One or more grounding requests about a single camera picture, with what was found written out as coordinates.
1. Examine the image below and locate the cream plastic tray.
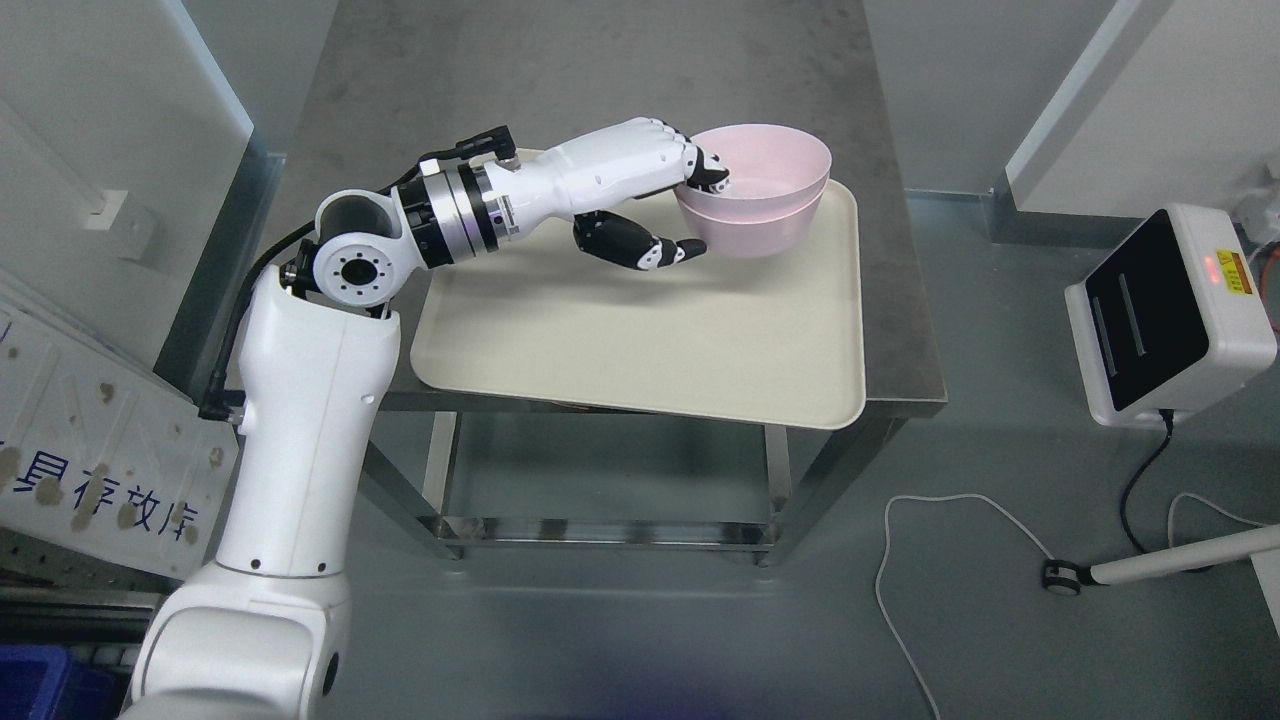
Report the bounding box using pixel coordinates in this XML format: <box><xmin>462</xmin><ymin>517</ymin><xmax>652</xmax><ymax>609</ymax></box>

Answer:
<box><xmin>408</xmin><ymin>181</ymin><xmax>868</xmax><ymax>430</ymax></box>

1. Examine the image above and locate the blue bin lower left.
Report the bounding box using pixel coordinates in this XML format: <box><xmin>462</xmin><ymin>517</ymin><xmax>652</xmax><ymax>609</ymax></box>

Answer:
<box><xmin>1</xmin><ymin>644</ymin><xmax>122</xmax><ymax>719</ymax></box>

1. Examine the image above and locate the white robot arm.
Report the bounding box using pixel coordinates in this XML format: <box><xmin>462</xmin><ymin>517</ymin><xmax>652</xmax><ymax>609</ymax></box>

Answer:
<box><xmin>122</xmin><ymin>126</ymin><xmax>521</xmax><ymax>719</ymax></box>

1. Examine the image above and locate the white sign board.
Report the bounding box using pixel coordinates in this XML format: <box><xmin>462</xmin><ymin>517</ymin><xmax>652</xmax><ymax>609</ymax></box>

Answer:
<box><xmin>1</xmin><ymin>273</ymin><xmax>239</xmax><ymax>579</ymax></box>

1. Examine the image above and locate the white black box device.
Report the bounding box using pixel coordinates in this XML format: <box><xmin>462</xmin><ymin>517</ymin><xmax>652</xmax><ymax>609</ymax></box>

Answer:
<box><xmin>1064</xmin><ymin>202</ymin><xmax>1277</xmax><ymax>429</ymax></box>

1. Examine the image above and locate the pink bowl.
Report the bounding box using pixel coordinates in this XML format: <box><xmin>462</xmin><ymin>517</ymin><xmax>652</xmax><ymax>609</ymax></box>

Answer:
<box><xmin>676</xmin><ymin>177</ymin><xmax>829</xmax><ymax>259</ymax></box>
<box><xmin>677</xmin><ymin>123</ymin><xmax>833</xmax><ymax>208</ymax></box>

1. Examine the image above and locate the white floor cable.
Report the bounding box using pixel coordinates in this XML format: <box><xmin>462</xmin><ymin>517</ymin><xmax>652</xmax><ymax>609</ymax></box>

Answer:
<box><xmin>876</xmin><ymin>493</ymin><xmax>1059</xmax><ymax>720</ymax></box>

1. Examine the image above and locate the white stand leg with caster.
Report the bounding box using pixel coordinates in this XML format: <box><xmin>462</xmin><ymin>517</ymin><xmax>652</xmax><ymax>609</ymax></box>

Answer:
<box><xmin>1039</xmin><ymin>525</ymin><xmax>1279</xmax><ymax>610</ymax></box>

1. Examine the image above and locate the black power cable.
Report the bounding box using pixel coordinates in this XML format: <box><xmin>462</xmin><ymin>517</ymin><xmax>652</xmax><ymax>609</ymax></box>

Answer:
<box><xmin>1119</xmin><ymin>407</ymin><xmax>1180</xmax><ymax>556</ymax></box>

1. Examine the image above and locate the steel table frame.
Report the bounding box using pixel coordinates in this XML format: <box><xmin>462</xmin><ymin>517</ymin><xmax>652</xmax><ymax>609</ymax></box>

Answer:
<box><xmin>200</xmin><ymin>0</ymin><xmax>948</xmax><ymax>568</ymax></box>

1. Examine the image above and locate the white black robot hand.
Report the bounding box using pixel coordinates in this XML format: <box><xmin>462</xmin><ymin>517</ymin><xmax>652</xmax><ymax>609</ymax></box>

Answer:
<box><xmin>485</xmin><ymin>117</ymin><xmax>730</xmax><ymax>272</ymax></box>

